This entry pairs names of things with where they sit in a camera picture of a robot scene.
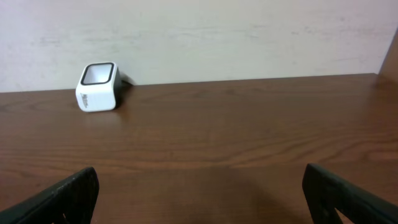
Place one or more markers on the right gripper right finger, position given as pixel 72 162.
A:
pixel 327 195

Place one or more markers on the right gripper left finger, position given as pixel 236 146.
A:
pixel 72 200

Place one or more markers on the white barcode scanner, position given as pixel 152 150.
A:
pixel 99 87

